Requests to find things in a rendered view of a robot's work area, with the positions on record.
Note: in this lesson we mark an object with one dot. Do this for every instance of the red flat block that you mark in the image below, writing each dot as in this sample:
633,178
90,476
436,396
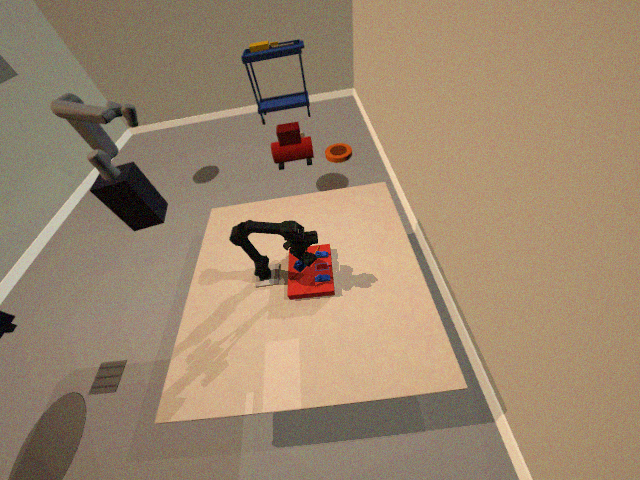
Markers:
315,280

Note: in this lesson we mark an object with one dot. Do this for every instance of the blue micro servo with orange cable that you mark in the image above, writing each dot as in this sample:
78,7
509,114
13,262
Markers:
299,266

